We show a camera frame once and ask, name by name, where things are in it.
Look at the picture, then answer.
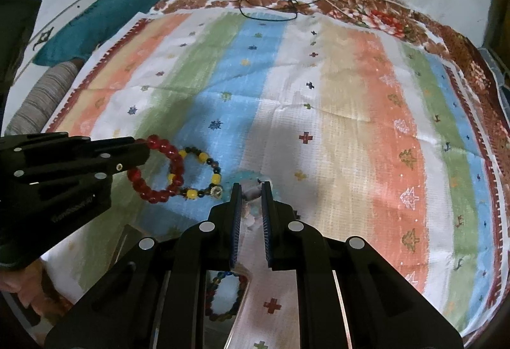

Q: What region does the person's left hand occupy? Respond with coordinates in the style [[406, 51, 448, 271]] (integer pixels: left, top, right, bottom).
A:
[[1, 259, 73, 320]]

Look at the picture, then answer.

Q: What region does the grey striped bolster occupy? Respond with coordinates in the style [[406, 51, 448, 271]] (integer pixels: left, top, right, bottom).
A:
[[4, 58, 85, 136]]

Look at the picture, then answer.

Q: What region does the striped colourful woven cloth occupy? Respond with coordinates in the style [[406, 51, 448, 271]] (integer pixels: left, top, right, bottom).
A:
[[42, 10, 509, 342]]

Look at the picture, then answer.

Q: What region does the multicolour glass bead bracelet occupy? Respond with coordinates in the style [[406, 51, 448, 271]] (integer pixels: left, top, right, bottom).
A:
[[204, 270, 249, 323]]

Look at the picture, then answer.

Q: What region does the teal pillow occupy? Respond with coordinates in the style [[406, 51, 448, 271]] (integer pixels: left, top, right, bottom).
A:
[[33, 0, 160, 67]]

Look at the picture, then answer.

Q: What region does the light blue bead bracelet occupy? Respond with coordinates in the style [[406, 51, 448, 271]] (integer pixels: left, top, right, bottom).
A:
[[221, 169, 269, 230]]

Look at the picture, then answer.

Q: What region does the dark red bead bracelet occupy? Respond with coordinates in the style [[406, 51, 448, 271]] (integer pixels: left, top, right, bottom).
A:
[[126, 135, 186, 205]]

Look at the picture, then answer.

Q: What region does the wooden jewelry box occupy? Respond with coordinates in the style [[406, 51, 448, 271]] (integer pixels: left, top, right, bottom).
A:
[[111, 224, 252, 349]]

